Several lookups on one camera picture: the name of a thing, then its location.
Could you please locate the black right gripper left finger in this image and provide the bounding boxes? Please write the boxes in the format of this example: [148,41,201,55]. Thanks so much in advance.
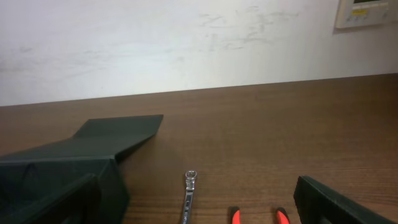
[1,115,163,223]

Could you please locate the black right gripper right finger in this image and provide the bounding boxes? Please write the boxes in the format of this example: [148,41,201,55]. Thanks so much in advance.
[294,175,395,224]

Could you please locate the red handled small cutters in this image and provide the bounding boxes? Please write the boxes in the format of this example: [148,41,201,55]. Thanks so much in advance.
[228,206,291,224]

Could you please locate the silver ring spanner wrench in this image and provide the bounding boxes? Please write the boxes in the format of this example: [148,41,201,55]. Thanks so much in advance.
[181,170,197,224]

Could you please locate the beige wall control panel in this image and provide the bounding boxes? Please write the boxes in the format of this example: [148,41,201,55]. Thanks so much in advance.
[335,0,397,29]

